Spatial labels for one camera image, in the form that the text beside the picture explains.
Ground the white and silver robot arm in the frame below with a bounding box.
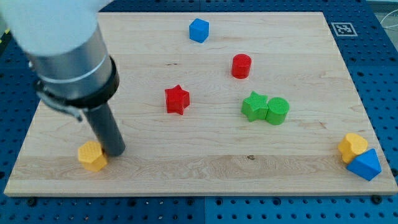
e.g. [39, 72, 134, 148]
[1, 0, 118, 121]

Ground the blue cube block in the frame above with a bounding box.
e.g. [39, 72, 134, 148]
[189, 18, 210, 43]

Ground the light wooden board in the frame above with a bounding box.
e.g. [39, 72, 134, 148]
[4, 12, 397, 197]

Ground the red star block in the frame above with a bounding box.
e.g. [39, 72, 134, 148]
[165, 85, 190, 115]

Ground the green star block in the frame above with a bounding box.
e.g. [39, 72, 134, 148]
[241, 91, 269, 122]

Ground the red cylinder block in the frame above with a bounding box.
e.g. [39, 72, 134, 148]
[231, 54, 252, 79]

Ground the green cylinder block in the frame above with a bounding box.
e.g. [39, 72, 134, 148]
[266, 97, 290, 125]

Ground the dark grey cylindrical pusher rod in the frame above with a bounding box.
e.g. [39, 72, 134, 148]
[83, 103, 126, 156]

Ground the yellow hexagon block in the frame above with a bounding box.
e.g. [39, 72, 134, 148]
[78, 141, 108, 172]

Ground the yellow heart block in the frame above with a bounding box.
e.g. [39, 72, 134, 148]
[338, 133, 368, 164]

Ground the white fiducial marker tag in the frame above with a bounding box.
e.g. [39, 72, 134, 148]
[331, 22, 358, 37]

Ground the blue triangle block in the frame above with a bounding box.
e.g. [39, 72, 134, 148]
[346, 149, 382, 181]

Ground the white cable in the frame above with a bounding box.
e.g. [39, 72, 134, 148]
[379, 8, 398, 31]

